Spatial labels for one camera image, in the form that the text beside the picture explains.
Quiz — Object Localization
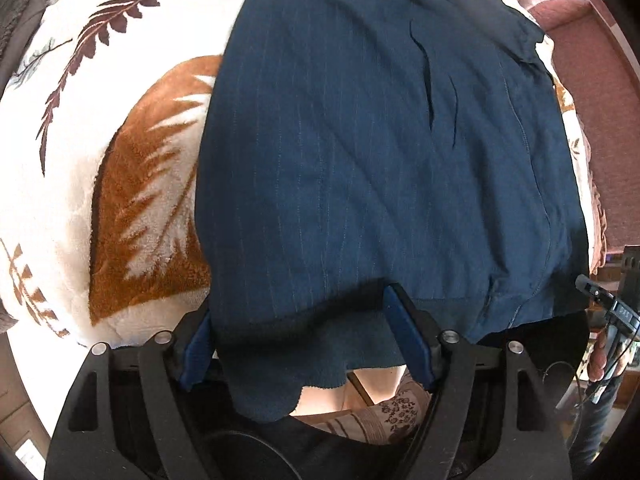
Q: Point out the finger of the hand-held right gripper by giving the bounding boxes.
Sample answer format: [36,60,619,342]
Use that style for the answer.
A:
[575,274,615,312]

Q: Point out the brown frilly sofa cover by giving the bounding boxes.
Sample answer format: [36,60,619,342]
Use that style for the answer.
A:
[582,130,612,271]

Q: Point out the person's right hand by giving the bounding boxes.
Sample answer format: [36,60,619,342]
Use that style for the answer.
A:
[587,332,627,387]

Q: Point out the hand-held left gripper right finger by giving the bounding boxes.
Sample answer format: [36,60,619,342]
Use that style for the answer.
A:
[382,282,571,480]

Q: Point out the floral patterned cloth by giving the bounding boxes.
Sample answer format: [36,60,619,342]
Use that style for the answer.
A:
[292,365,433,447]

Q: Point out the navy pinstriped garment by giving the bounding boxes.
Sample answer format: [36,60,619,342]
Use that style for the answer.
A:
[192,0,591,423]

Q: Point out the leaf print fleece blanket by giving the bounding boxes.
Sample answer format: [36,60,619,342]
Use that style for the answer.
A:
[0,0,608,351]

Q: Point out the grey-brown fuzzy cloth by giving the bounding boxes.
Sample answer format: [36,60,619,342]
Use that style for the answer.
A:
[0,0,56,76]

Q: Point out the person's black pants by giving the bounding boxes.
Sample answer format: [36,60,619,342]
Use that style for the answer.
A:
[280,310,591,480]

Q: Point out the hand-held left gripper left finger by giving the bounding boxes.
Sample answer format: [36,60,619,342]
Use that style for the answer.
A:
[45,305,221,480]

